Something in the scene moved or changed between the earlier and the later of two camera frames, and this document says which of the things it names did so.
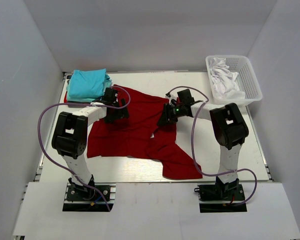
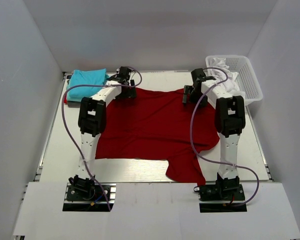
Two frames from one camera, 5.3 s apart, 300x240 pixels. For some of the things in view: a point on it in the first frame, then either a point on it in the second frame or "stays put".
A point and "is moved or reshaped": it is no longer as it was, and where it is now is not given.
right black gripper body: x=173 y=112 → x=193 y=94
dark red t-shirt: x=140 y=136 is moved or reshaped
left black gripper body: x=117 y=114 → x=129 y=93
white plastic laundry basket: x=246 y=80 stays put
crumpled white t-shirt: x=225 y=85 stays put
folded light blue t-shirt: x=86 y=83 stays put
